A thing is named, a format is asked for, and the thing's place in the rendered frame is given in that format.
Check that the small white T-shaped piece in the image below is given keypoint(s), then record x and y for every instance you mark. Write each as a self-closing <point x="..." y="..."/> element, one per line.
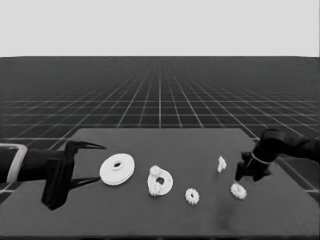
<point x="221" y="164"/>

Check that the small white toothed gear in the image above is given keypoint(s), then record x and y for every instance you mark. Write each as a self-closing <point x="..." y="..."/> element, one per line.
<point x="242" y="193"/>
<point x="196" y="198"/>
<point x="152" y="190"/>
<point x="152" y="172"/>

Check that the large thick white disc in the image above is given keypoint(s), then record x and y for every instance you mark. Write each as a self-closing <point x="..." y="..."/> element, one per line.
<point x="113" y="175"/>

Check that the white round carrier with pins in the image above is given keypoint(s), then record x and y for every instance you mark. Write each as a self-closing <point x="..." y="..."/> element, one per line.
<point x="168" y="182"/>

